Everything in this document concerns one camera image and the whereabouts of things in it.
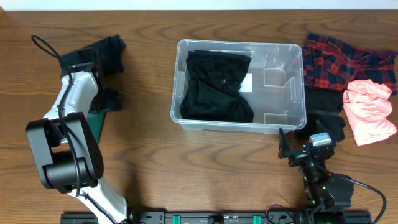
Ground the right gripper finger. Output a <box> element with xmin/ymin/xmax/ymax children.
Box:
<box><xmin>278</xmin><ymin>128</ymin><xmax>292</xmax><ymax>159</ymax></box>
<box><xmin>316</xmin><ymin>120</ymin><xmax>336</xmax><ymax>144</ymax></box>

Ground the dark green garment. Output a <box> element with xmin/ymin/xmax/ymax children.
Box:
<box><xmin>87</xmin><ymin>113</ymin><xmax>106</xmax><ymax>144</ymax></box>

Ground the small black garment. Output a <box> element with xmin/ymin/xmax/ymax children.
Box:
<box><xmin>62</xmin><ymin>35</ymin><xmax>126</xmax><ymax>76</ymax></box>

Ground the large black garment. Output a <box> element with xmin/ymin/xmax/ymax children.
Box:
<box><xmin>180</xmin><ymin>50</ymin><xmax>254</xmax><ymax>123</ymax></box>

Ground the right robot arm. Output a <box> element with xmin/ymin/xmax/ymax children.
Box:
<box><xmin>278</xmin><ymin>121</ymin><xmax>354</xmax><ymax>223</ymax></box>

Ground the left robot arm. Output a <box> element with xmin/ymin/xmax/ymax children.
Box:
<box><xmin>26</xmin><ymin>48</ymin><xmax>133</xmax><ymax>223</ymax></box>

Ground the black garment right side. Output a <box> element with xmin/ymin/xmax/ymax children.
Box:
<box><xmin>295</xmin><ymin>88</ymin><xmax>346</xmax><ymax>142</ymax></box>

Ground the pink folded garment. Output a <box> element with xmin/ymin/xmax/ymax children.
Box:
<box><xmin>343</xmin><ymin>80</ymin><xmax>397</xmax><ymax>146</ymax></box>

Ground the red plaid flannel shirt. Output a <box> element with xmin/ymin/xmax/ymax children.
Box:
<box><xmin>303</xmin><ymin>33</ymin><xmax>397</xmax><ymax>95</ymax></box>

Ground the white label in bin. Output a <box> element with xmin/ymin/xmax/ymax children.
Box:
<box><xmin>239</xmin><ymin>73</ymin><xmax>252</xmax><ymax>93</ymax></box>

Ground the clear plastic storage bin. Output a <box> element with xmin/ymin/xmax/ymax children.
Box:
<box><xmin>170</xmin><ymin>39</ymin><xmax>307</xmax><ymax>134</ymax></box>

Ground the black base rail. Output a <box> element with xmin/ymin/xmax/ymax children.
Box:
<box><xmin>60</xmin><ymin>210</ymin><xmax>373</xmax><ymax>224</ymax></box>

